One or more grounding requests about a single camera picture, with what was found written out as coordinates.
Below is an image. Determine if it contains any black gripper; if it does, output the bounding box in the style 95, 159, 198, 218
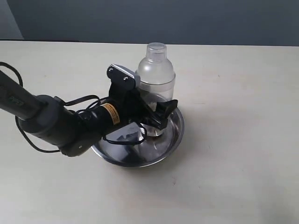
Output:
118, 81, 178, 129

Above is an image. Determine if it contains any clear plastic shaker bottle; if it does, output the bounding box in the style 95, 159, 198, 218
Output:
135, 42, 176, 139

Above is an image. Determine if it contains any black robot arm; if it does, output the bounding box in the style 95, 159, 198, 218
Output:
0, 64, 178, 157

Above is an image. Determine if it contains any round steel tray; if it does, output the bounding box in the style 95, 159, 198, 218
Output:
91, 108, 185, 168

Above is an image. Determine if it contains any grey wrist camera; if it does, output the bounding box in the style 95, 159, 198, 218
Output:
107, 64, 141, 91

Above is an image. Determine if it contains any black cable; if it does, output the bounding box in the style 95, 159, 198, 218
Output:
0, 61, 147, 154

